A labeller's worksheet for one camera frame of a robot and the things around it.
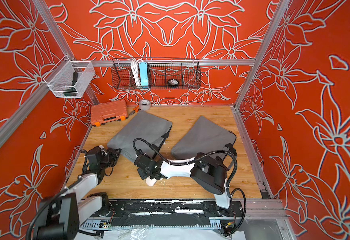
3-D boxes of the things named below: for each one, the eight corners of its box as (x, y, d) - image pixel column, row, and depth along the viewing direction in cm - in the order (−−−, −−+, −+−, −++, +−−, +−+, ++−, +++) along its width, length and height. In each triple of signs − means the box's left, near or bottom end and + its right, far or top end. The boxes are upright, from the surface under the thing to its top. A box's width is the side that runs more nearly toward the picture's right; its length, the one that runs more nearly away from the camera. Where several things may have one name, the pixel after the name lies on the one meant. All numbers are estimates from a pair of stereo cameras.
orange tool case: (92, 127, 108) (89, 123, 104) (93, 110, 119) (91, 105, 115) (129, 119, 113) (127, 114, 109) (126, 103, 124) (125, 99, 120)
